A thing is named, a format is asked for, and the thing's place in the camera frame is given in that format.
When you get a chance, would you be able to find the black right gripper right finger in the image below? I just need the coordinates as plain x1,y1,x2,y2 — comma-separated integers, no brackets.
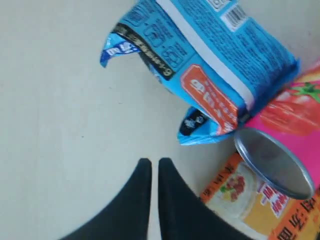
158,157,249,240

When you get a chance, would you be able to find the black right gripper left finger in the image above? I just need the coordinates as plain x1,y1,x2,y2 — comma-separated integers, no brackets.
63,158,152,240

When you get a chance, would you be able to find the orange instant noodle bag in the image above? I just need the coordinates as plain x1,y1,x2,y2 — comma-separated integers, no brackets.
199,152,320,240

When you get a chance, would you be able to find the pink Lay's chips can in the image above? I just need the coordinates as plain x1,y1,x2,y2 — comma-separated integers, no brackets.
234,61,320,200

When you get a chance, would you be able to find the blue instant noodle bag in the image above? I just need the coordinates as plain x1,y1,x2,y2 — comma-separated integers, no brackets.
100,0,300,146

